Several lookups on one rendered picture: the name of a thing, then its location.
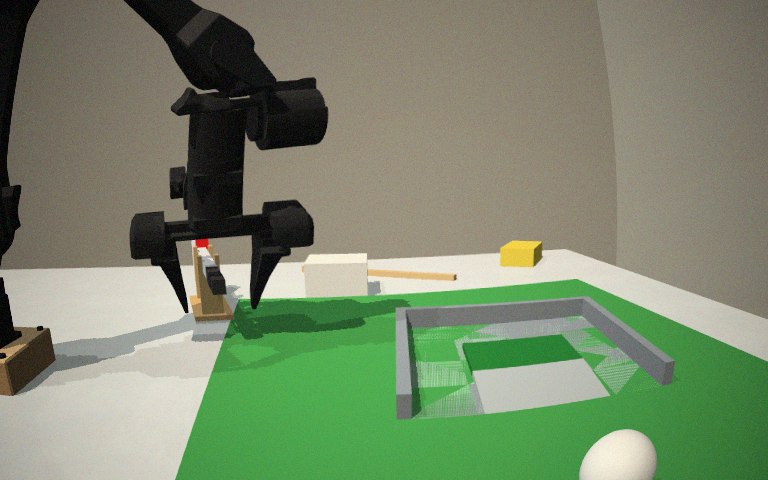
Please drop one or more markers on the tan wooden stick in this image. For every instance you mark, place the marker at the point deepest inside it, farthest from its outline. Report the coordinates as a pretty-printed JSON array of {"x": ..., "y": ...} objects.
[{"x": 411, "y": 275}]

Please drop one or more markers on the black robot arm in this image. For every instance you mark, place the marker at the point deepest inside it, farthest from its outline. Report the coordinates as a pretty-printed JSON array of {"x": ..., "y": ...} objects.
[{"x": 214, "y": 53}]

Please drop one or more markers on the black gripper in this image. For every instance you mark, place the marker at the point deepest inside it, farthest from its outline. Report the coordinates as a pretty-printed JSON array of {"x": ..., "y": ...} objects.
[{"x": 215, "y": 210}]

